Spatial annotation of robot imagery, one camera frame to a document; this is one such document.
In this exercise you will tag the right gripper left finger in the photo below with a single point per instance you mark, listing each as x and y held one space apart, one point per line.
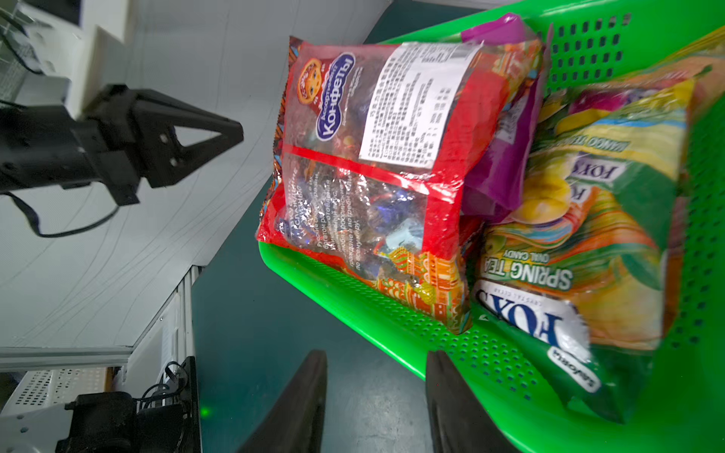
296 421

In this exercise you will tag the white perforated vent strip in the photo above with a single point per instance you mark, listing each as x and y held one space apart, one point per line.
46 388

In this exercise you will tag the purple snack bag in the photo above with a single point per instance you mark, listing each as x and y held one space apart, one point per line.
494 187

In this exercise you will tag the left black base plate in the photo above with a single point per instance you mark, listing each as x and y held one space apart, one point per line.
191 432

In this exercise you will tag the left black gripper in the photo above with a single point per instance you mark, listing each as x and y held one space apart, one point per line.
131 134

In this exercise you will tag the orange Fox's candy bag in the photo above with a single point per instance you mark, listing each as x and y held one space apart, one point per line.
694 280

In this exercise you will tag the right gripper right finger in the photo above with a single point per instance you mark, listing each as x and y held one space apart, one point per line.
458 421

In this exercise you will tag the large red candy bag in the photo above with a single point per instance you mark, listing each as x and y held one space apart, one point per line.
372 148

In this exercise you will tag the green plastic basket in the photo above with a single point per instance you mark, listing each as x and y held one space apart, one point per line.
682 408

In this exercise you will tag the green Fox's candy bag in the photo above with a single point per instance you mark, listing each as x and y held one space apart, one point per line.
575 276

